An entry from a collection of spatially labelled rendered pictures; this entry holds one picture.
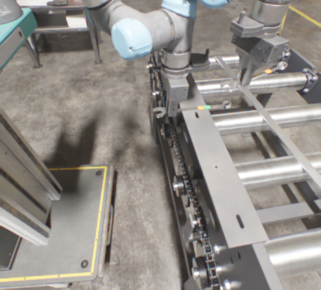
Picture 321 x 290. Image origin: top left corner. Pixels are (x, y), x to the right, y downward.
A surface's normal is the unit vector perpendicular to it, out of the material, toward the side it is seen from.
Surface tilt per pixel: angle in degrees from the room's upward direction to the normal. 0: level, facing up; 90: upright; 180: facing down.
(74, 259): 0
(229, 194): 0
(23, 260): 0
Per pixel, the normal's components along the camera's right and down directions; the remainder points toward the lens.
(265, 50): -0.88, 0.35
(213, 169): 0.02, -0.66
